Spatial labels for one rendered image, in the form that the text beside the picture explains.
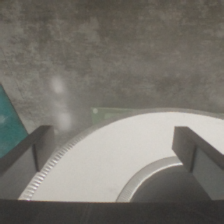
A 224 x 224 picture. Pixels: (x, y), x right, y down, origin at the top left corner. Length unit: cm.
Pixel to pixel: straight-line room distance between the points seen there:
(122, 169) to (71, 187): 19
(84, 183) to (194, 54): 82
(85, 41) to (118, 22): 20
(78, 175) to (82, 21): 72
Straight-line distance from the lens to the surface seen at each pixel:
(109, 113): 111
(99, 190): 57
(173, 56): 95
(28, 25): 105
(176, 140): 17
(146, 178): 60
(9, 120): 160
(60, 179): 62
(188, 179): 77
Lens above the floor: 87
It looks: 50 degrees down
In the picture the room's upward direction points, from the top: 170 degrees counter-clockwise
